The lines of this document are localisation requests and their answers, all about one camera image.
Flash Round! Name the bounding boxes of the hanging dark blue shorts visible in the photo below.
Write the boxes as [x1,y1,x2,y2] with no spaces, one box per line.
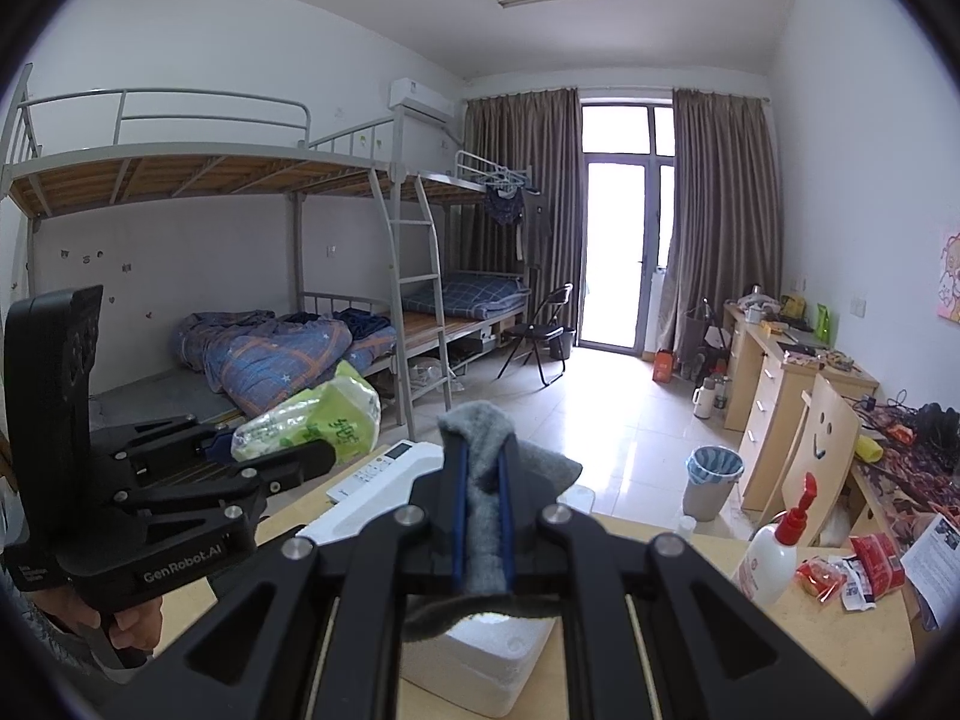
[484,187,526,227]

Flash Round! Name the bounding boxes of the dark blue garment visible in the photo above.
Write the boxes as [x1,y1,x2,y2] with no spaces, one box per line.
[334,307,398,361]

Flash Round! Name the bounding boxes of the grey trash bin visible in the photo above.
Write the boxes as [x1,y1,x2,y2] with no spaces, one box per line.
[684,446,745,522]

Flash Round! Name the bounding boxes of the white lotion bottle red pump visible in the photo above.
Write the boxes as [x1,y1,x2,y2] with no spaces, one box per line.
[731,474,820,607]

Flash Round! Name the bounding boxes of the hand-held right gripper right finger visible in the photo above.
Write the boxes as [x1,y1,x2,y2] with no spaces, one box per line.
[498,442,875,720]

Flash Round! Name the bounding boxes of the red snack packet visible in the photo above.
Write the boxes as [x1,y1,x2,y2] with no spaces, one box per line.
[851,532,908,586]

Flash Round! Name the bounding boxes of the grey metal bunk bed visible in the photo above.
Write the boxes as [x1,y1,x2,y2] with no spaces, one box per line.
[394,109,578,391]
[0,64,451,466]

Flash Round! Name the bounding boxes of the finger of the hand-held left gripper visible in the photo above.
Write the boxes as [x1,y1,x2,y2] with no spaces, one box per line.
[88,412,239,467]
[112,439,337,526]

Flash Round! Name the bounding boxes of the dark bag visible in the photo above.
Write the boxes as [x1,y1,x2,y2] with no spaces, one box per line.
[679,300,732,383]

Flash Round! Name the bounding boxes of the white foam box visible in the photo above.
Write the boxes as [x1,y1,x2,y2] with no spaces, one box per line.
[295,484,598,719]

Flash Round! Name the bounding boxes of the white torn wrapper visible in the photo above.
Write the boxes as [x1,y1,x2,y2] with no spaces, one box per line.
[840,556,878,612]

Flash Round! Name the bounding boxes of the printed paper sheet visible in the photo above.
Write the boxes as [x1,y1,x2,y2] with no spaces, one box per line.
[900,514,960,631]

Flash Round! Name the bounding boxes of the green white plastic bag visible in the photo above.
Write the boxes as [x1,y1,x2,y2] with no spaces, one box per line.
[231,360,381,466]

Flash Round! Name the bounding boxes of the brown curtain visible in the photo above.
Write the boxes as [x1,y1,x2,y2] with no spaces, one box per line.
[670,88,785,361]
[461,88,584,331]

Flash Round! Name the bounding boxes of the printed desk mat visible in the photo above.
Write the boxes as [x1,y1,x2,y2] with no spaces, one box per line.
[862,420,960,541]

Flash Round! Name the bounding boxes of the glass balcony door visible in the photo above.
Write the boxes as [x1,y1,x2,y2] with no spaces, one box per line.
[581,101,676,352]

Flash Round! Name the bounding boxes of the wall poster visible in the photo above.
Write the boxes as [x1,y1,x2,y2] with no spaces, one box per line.
[934,229,960,320]

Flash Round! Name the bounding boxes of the person's left hand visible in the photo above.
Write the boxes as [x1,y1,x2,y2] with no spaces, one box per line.
[30,587,164,653]

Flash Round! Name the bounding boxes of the wooden chair smiley face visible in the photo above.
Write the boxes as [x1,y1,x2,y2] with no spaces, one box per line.
[754,373,863,541]

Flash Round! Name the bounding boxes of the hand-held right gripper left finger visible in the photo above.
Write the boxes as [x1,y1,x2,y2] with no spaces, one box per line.
[97,431,470,720]

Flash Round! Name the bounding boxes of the grey metal ladder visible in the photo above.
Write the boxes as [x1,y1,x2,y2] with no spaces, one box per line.
[367,165,451,428]

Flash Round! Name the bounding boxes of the blue plaid quilt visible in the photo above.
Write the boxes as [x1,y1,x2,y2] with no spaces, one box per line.
[178,309,353,397]

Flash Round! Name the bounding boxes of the hanging black garment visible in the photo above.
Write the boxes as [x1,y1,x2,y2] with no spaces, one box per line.
[521,195,552,267]

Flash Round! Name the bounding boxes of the folded blue plaid blanket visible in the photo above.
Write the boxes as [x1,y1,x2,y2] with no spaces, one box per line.
[403,274,530,320]

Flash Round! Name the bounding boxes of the black folding chair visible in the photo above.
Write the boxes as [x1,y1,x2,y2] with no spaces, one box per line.
[495,283,575,389]

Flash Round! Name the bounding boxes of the white remote control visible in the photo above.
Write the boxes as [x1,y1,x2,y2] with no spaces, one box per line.
[328,441,445,503]

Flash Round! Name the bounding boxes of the white air conditioner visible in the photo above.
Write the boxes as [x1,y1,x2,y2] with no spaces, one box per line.
[388,77,455,123]

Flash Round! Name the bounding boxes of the grey sock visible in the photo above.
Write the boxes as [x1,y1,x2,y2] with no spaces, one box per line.
[401,403,583,644]

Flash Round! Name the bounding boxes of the orange candy wrapper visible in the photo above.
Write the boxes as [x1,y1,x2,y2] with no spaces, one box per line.
[796,556,845,601]

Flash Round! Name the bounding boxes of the wooden desk with drawers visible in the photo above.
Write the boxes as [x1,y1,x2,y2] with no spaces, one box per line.
[722,300,878,511]

